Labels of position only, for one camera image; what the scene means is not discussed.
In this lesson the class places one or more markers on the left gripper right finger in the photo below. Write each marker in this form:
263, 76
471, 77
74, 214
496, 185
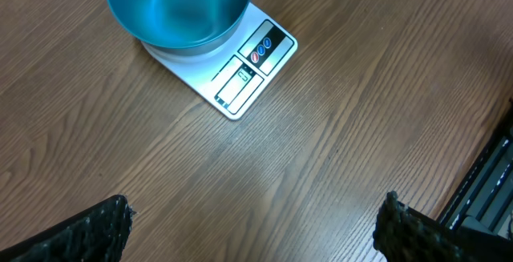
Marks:
403, 234

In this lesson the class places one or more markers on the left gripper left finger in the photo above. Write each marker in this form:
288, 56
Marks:
99, 233

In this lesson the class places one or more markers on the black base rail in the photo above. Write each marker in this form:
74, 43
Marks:
483, 199

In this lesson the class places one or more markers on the blue metal bowl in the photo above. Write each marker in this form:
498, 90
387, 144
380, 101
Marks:
187, 27

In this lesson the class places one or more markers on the white digital kitchen scale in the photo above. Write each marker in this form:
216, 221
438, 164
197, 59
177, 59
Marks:
232, 76

